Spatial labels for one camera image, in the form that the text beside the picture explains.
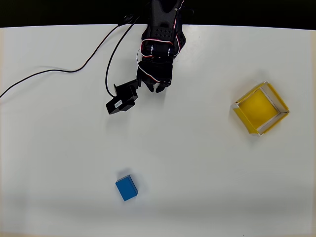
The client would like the blue cube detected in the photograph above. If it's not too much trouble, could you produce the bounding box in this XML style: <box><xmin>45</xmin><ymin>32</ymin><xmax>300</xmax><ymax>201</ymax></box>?
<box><xmin>115</xmin><ymin>174</ymin><xmax>139</xmax><ymax>202</ymax></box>

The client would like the yellow cardboard box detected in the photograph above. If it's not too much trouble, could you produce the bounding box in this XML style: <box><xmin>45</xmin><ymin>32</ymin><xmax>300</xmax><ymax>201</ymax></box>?
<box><xmin>230</xmin><ymin>79</ymin><xmax>290</xmax><ymax>137</ymax></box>

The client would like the red white servo wire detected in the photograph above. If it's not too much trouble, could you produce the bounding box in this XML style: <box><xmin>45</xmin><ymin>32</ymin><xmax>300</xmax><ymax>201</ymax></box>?
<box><xmin>136</xmin><ymin>38</ymin><xmax>174</xmax><ymax>84</ymax></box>

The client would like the black webcam with bracket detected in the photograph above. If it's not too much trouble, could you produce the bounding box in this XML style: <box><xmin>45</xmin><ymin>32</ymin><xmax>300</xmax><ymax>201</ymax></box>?
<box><xmin>105</xmin><ymin>79</ymin><xmax>142</xmax><ymax>116</ymax></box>

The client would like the black webcam cable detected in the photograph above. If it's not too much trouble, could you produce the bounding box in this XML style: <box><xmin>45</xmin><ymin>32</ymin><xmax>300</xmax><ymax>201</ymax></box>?
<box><xmin>0</xmin><ymin>14</ymin><xmax>143</xmax><ymax>99</ymax></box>

